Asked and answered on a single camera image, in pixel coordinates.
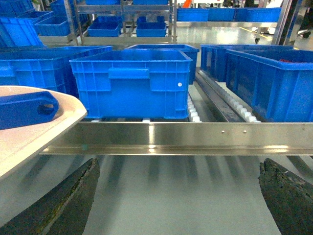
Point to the blue plastic part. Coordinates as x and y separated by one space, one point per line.
27 109

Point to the blue bin front right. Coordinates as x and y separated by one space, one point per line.
276 83

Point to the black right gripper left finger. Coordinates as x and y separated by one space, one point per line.
62 211

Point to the blue bin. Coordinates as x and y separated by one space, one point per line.
276 83
45 68
134 83

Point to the steel shelf rack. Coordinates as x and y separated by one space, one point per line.
219 125

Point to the blue bin front left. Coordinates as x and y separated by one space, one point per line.
45 68

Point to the blue bin front centre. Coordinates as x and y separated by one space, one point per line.
134 83

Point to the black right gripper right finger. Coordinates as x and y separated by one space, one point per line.
288 197

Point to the beige plastic scoop tray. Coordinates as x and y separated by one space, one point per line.
20 145

